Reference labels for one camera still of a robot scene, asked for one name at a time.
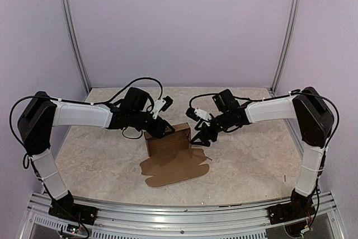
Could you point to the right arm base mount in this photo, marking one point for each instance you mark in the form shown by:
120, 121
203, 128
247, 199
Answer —
286, 212

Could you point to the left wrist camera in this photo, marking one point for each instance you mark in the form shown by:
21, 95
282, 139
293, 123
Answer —
161, 104

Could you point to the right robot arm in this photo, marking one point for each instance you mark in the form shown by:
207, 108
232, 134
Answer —
311, 111

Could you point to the aluminium frame post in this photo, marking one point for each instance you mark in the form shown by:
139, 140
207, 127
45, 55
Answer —
75, 45
293, 10

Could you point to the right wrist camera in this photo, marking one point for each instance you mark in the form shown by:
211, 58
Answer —
197, 114

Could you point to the brown cardboard box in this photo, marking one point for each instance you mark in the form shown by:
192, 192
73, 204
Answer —
172, 159

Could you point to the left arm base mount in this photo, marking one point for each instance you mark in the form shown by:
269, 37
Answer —
78, 213

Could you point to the front aluminium rail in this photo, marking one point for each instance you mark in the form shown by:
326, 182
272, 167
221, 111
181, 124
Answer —
120, 220

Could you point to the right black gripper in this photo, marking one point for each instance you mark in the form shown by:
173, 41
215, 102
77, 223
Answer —
203, 130

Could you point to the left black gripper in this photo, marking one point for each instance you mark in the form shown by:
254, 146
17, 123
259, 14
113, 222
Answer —
158, 131

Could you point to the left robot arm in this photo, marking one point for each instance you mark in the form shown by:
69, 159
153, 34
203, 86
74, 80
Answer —
136, 110

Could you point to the left aluminium frame post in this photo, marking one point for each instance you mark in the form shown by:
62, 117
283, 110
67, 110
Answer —
75, 45

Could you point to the right aluminium frame post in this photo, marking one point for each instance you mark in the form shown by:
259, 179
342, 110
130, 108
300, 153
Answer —
293, 10

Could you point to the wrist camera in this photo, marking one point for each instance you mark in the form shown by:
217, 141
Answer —
161, 104
197, 114

